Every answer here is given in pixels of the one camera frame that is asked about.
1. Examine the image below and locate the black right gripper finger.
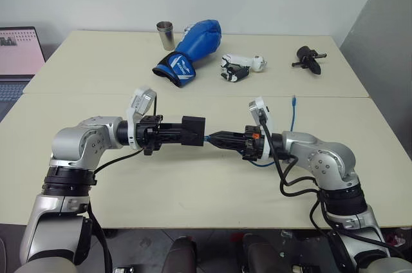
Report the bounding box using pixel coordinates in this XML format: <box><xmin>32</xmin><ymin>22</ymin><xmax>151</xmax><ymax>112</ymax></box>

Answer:
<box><xmin>212</xmin><ymin>139</ymin><xmax>248</xmax><ymax>153</ymax></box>
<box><xmin>209</xmin><ymin>130</ymin><xmax>248</xmax><ymax>142</ymax></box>

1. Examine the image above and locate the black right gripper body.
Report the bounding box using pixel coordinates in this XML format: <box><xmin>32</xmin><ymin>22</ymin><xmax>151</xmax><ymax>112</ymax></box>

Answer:
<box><xmin>240</xmin><ymin>124</ymin><xmax>267</xmax><ymax>162</ymax></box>

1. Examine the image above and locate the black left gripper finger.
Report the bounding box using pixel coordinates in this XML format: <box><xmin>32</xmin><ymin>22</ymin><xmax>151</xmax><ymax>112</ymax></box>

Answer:
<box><xmin>160</xmin><ymin>133</ymin><xmax>191</xmax><ymax>147</ymax></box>
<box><xmin>160</xmin><ymin>122</ymin><xmax>185</xmax><ymax>135</ymax></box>

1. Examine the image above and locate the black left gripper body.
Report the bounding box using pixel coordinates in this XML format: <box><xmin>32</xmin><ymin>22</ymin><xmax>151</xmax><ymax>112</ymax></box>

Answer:
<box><xmin>135</xmin><ymin>114</ymin><xmax>165</xmax><ymax>156</ymax></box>

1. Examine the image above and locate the small black box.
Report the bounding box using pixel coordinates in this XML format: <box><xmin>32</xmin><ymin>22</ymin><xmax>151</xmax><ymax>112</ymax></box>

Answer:
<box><xmin>181</xmin><ymin>115</ymin><xmax>207</xmax><ymax>148</ymax></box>

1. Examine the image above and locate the blue Ethernet cable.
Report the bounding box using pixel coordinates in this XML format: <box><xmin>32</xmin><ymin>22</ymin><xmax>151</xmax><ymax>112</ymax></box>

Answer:
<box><xmin>202</xmin><ymin>94</ymin><xmax>298</xmax><ymax>168</ymax></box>

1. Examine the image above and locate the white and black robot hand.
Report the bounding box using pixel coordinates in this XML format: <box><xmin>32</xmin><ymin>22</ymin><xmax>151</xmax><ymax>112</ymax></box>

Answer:
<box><xmin>220</xmin><ymin>53</ymin><xmax>269</xmax><ymax>84</ymax></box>

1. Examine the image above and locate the steel cup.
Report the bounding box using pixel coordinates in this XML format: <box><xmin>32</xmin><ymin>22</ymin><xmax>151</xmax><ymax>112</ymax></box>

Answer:
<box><xmin>156</xmin><ymin>21</ymin><xmax>176</xmax><ymax>52</ymax></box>

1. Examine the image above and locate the blue boxing glove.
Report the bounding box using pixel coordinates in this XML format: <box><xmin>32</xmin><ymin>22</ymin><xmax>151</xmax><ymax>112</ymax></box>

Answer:
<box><xmin>151</xmin><ymin>19</ymin><xmax>223</xmax><ymax>89</ymax></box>

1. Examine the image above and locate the black gripper part with rod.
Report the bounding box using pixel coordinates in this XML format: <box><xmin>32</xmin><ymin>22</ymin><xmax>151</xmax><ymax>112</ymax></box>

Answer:
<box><xmin>291</xmin><ymin>45</ymin><xmax>328</xmax><ymax>76</ymax></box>

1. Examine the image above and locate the dark rounded shape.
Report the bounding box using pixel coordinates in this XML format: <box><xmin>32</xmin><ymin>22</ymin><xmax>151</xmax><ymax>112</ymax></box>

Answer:
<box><xmin>162</xmin><ymin>236</ymin><xmax>198</xmax><ymax>273</ymax></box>
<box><xmin>241</xmin><ymin>233</ymin><xmax>285</xmax><ymax>273</ymax></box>

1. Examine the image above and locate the open laptop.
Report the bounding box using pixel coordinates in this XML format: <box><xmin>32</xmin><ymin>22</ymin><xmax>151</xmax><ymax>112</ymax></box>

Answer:
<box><xmin>0</xmin><ymin>26</ymin><xmax>46</xmax><ymax>104</ymax></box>

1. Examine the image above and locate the pink object on floor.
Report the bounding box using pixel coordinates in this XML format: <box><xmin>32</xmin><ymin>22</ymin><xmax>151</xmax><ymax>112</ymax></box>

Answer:
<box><xmin>384</xmin><ymin>232</ymin><xmax>407</xmax><ymax>249</ymax></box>

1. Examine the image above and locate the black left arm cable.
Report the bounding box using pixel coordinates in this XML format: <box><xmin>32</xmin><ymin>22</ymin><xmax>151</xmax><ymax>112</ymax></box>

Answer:
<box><xmin>85</xmin><ymin>94</ymin><xmax>159</xmax><ymax>273</ymax></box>

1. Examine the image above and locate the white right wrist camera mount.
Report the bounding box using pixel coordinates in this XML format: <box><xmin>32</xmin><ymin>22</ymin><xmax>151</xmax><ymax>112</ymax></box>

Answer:
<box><xmin>247</xmin><ymin>96</ymin><xmax>275</xmax><ymax>164</ymax></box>

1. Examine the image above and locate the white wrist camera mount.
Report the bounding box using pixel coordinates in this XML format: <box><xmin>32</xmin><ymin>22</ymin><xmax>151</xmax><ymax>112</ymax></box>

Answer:
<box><xmin>247</xmin><ymin>96</ymin><xmax>275</xmax><ymax>164</ymax></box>
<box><xmin>124</xmin><ymin>85</ymin><xmax>158</xmax><ymax>152</ymax></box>

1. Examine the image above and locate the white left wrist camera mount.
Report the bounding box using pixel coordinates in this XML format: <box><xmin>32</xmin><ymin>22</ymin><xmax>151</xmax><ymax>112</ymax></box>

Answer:
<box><xmin>124</xmin><ymin>85</ymin><xmax>158</xmax><ymax>152</ymax></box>

